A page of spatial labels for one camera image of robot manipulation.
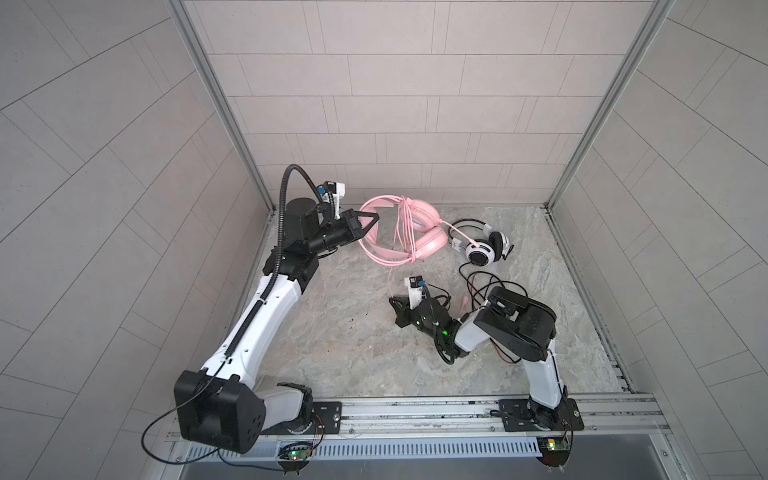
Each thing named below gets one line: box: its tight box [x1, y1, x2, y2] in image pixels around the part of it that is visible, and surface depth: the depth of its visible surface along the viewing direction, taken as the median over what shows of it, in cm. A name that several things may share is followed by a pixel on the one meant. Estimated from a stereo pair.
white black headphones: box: [448, 218, 514, 267], surface depth 98 cm
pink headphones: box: [359, 195, 448, 267], surface depth 69 cm
